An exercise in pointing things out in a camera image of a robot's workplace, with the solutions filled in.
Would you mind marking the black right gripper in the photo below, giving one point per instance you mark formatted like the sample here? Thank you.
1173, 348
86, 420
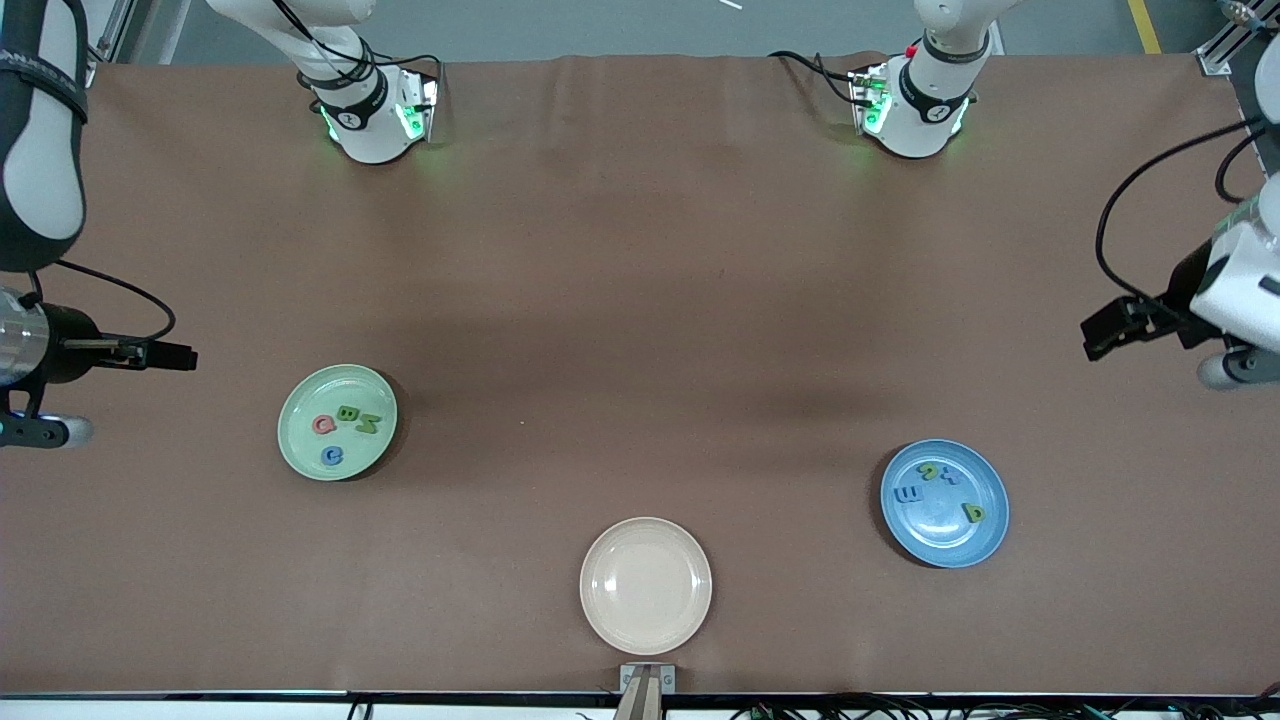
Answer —
68, 343

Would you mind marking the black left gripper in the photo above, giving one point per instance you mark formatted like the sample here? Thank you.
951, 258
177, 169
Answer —
1183, 297

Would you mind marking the red letter Q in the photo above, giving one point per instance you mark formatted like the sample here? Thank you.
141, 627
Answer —
323, 425

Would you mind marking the blue letter G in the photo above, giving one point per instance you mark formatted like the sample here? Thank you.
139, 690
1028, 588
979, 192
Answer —
332, 456

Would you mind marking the green letter N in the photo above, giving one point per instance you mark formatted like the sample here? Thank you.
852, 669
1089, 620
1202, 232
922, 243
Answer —
368, 422

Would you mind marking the green letter q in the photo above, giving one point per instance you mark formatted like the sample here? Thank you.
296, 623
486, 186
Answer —
973, 513

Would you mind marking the green letter u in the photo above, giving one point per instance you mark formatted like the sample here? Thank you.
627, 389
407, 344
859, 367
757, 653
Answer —
928, 470

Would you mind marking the blue letter E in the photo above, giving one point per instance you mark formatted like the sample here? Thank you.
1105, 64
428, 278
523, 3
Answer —
909, 494

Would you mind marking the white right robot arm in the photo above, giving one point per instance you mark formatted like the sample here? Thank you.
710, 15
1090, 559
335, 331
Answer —
370, 120

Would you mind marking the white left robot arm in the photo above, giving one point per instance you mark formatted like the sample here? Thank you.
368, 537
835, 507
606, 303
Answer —
925, 110

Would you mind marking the green plate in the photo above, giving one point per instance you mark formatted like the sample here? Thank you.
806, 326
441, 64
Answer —
337, 390

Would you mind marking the blue plate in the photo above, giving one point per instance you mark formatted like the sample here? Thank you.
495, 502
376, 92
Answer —
945, 540

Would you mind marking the brown table cover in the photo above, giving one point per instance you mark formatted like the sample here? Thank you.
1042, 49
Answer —
640, 250

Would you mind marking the beige plate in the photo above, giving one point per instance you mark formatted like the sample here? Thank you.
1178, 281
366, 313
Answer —
646, 586

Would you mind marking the aluminium frame profile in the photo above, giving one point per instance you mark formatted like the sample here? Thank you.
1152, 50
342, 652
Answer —
110, 35
1222, 55

